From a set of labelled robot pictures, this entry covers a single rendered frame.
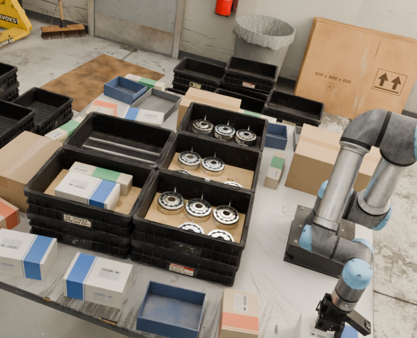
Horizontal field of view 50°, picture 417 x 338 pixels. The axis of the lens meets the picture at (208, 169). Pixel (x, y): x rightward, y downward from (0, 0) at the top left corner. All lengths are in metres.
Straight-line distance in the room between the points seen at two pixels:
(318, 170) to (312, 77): 2.48
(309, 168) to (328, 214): 0.75
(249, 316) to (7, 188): 1.03
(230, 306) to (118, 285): 0.37
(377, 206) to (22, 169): 1.34
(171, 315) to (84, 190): 0.54
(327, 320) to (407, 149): 0.56
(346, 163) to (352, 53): 3.15
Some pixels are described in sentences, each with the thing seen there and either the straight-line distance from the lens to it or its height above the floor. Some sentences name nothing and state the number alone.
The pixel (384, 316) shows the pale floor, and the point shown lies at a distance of 2.83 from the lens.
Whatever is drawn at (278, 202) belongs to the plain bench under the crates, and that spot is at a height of 0.70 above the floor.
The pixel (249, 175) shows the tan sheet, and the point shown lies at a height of 0.83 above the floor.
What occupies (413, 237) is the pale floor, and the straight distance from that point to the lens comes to 3.44.
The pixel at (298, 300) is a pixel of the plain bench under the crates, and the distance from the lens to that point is 1.74.
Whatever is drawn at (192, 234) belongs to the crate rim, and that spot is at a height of 0.93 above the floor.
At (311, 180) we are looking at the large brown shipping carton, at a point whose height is 0.78.
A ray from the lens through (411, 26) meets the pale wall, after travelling 4.64.
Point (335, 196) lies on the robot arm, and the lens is 1.40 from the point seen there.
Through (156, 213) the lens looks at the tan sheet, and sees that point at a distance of 1.72.
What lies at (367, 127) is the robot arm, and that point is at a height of 1.39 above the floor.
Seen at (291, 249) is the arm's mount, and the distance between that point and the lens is 1.80.
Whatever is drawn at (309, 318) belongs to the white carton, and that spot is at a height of 0.79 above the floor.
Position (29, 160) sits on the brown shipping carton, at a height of 0.86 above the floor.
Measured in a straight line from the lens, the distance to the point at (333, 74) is 4.52.
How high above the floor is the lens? 2.01
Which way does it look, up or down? 37 degrees down
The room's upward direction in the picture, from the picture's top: 11 degrees clockwise
